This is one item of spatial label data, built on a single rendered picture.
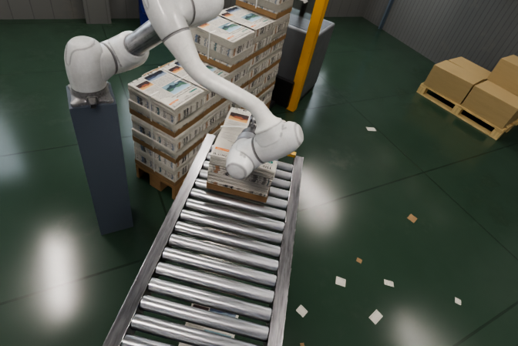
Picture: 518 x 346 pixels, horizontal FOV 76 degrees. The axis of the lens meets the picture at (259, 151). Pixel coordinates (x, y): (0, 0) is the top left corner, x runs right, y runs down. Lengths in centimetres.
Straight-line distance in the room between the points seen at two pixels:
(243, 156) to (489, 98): 386
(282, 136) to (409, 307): 174
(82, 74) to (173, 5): 63
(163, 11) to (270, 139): 53
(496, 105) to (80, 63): 421
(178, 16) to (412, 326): 217
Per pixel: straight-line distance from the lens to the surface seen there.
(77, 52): 164
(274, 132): 109
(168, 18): 116
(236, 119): 160
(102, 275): 229
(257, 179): 145
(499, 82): 501
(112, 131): 182
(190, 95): 210
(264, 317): 130
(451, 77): 479
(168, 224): 145
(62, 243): 247
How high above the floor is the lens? 198
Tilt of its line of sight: 41 degrees down
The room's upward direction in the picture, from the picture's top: 13 degrees clockwise
